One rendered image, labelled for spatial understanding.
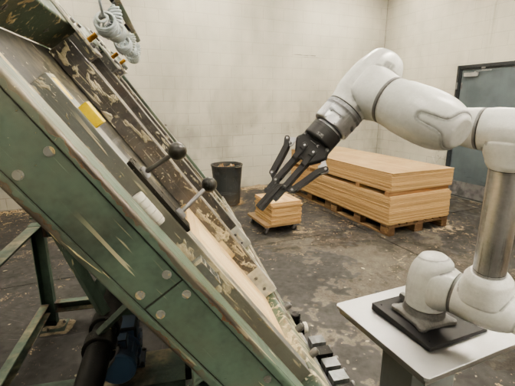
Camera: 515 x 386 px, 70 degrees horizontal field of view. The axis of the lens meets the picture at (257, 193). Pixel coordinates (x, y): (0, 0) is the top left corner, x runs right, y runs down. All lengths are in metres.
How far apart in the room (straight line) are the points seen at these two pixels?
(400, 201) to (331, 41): 4.00
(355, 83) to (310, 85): 6.63
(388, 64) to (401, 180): 3.88
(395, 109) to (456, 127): 0.11
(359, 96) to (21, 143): 0.61
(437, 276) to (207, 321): 1.06
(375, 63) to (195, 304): 0.60
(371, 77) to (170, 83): 5.75
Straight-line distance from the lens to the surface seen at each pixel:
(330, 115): 0.83
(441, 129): 0.75
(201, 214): 1.28
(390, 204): 4.67
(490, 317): 1.51
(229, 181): 5.65
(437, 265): 1.54
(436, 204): 5.25
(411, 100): 0.77
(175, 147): 0.76
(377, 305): 1.70
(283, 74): 7.18
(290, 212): 4.61
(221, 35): 6.77
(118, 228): 0.58
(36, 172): 0.58
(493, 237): 1.40
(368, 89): 0.82
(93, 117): 0.82
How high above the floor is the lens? 1.62
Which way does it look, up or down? 14 degrees down
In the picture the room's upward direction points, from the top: straight up
